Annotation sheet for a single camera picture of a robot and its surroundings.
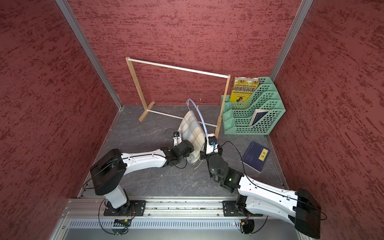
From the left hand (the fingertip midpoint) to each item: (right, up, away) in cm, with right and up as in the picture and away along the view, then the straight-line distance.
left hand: (183, 150), depth 89 cm
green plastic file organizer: (+40, +21, +24) cm, 51 cm away
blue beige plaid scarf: (+5, +14, -6) cm, 15 cm away
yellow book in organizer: (+42, +41, +17) cm, 61 cm away
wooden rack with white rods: (-32, +27, +26) cm, 49 cm away
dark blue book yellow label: (+45, -5, +4) cm, 46 cm away
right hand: (+13, +8, -16) cm, 22 cm away
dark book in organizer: (+47, +22, +4) cm, 53 cm away
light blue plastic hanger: (+12, +14, -19) cm, 27 cm away
